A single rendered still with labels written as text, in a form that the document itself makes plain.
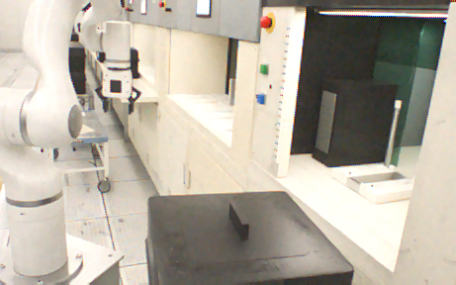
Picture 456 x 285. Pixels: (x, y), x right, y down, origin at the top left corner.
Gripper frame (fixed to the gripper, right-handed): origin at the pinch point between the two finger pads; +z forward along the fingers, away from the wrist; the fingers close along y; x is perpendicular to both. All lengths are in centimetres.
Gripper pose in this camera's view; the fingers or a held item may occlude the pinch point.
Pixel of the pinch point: (118, 110)
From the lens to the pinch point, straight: 148.2
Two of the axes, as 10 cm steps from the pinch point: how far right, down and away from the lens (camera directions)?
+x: 0.5, -2.7, 9.6
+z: -0.7, 9.6, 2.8
